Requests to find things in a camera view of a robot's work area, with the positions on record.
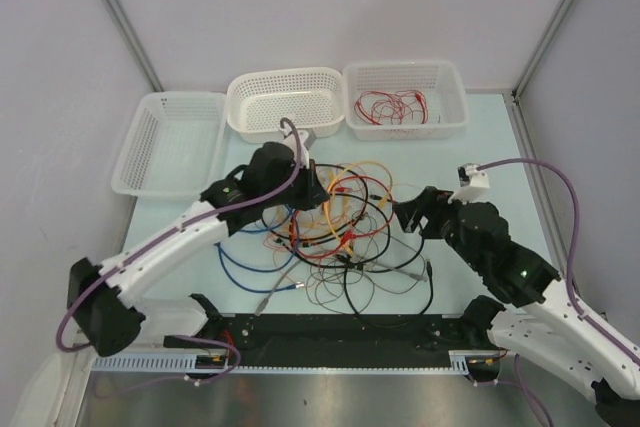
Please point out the left white plastic basket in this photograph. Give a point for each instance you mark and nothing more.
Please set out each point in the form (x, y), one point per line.
(173, 147)

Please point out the white slotted cable duct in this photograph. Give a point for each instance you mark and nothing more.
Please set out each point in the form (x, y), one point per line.
(458, 363)

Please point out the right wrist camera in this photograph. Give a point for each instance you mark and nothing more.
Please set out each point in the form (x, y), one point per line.
(474, 182)

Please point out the aluminium frame post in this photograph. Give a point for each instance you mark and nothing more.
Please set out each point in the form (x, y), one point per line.
(126, 30)
(558, 18)

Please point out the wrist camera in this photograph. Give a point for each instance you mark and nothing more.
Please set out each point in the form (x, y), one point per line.
(474, 182)
(306, 138)

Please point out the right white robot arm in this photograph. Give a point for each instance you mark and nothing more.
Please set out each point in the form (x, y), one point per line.
(531, 309)

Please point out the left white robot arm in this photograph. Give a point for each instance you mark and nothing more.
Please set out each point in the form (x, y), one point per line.
(105, 299)

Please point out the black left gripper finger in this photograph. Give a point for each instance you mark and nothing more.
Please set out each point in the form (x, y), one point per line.
(314, 186)
(314, 199)

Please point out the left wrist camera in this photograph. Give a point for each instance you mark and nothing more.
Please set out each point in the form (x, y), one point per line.
(306, 138)

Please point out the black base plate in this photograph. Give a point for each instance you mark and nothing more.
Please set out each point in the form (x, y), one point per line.
(347, 341)

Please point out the aluminium frame post left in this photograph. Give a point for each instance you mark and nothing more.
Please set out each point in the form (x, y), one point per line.
(126, 30)

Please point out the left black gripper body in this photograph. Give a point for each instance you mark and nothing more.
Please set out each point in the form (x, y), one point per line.
(292, 195)

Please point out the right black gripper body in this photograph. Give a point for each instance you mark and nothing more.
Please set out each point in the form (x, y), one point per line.
(443, 222)

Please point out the middle white plastic basket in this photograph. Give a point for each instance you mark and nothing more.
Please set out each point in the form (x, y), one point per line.
(311, 97)

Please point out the white plastic basket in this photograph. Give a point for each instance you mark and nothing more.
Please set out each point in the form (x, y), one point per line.
(404, 100)
(173, 147)
(311, 97)

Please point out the right white plastic basket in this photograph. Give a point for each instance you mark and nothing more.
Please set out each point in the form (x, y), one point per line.
(404, 100)

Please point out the aluminium frame post right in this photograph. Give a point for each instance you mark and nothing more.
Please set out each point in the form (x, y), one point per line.
(558, 18)

